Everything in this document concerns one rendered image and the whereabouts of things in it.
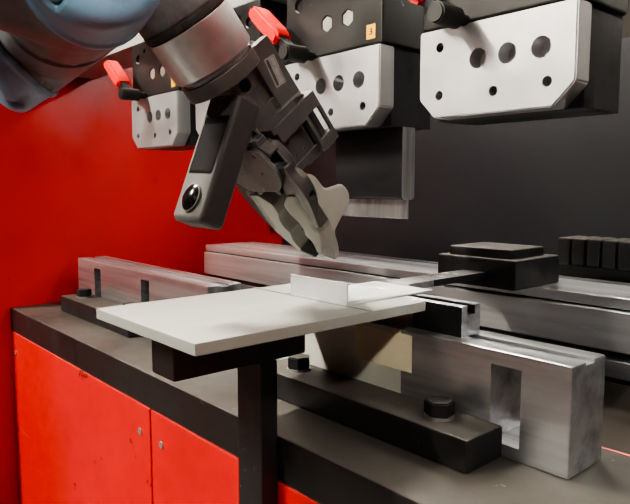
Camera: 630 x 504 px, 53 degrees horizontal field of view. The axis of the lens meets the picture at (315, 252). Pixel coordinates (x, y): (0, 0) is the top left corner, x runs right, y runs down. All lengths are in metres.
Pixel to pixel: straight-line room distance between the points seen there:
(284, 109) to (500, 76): 0.19
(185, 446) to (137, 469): 0.15
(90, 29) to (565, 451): 0.46
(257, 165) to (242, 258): 0.76
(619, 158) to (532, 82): 0.57
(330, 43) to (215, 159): 0.23
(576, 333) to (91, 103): 1.06
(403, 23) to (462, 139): 0.59
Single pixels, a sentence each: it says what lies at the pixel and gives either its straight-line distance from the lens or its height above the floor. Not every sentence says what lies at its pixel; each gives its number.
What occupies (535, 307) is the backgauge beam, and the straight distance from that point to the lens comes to 0.87.
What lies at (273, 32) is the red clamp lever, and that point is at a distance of 0.73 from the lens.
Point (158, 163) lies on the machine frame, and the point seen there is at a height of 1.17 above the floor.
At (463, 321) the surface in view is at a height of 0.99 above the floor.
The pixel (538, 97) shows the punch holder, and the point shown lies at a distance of 0.54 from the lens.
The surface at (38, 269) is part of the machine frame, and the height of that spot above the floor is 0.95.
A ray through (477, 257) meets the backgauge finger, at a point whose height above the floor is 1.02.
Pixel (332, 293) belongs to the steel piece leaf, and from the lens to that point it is 0.62.
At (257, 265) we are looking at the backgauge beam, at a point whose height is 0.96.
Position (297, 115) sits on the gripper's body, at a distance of 0.57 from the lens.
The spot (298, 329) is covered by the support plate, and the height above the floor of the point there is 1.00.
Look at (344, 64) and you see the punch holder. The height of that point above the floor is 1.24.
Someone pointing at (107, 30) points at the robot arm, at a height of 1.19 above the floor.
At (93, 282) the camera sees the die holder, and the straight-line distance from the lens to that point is 1.31.
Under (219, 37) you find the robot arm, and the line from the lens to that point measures 0.53.
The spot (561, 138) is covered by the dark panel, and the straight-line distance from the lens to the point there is 1.15.
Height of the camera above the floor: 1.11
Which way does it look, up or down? 6 degrees down
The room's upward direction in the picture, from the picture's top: straight up
